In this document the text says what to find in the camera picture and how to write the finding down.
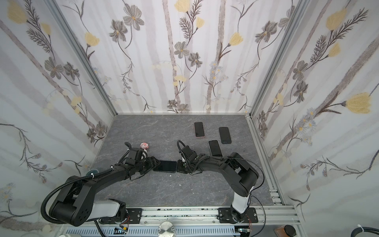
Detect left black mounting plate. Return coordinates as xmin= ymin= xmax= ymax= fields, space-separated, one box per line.
xmin=126 ymin=208 xmax=143 ymax=224

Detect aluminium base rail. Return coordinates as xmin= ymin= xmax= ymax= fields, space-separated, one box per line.
xmin=56 ymin=205 xmax=306 ymax=237

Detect brown box with black knob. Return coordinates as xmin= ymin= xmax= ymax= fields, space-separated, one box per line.
xmin=274 ymin=225 xmax=297 ymax=237

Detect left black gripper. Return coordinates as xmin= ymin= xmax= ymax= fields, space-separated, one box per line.
xmin=135 ymin=156 xmax=161 ymax=174

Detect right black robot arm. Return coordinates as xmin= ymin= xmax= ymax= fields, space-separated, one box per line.
xmin=177 ymin=140 xmax=265 ymax=224

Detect pink phone case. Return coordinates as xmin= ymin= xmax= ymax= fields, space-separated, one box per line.
xmin=193 ymin=121 xmax=205 ymax=138

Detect small pink figurine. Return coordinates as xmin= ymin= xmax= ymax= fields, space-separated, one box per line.
xmin=140 ymin=142 xmax=149 ymax=152

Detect teal ceramic cup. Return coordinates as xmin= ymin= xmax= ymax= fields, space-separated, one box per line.
xmin=87 ymin=169 xmax=99 ymax=175

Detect light blue phone case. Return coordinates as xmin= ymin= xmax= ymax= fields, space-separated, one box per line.
xmin=208 ymin=140 xmax=224 ymax=158

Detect white slotted cable duct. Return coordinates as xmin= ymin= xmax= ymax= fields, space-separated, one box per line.
xmin=62 ymin=226 xmax=240 ymax=237

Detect black mounting plate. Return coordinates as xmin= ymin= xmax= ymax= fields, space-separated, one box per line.
xmin=126 ymin=208 xmax=143 ymax=224
xmin=217 ymin=207 xmax=259 ymax=224

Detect black phone case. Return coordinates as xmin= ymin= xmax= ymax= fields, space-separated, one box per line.
xmin=152 ymin=160 xmax=178 ymax=173
xmin=218 ymin=126 xmax=232 ymax=145

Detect round silver knob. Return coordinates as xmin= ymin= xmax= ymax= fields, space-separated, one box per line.
xmin=158 ymin=221 xmax=176 ymax=237

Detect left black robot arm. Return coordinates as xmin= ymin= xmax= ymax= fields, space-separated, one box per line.
xmin=40 ymin=142 xmax=160 ymax=228

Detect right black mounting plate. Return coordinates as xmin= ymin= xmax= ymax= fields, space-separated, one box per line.
xmin=217 ymin=207 xmax=259 ymax=224

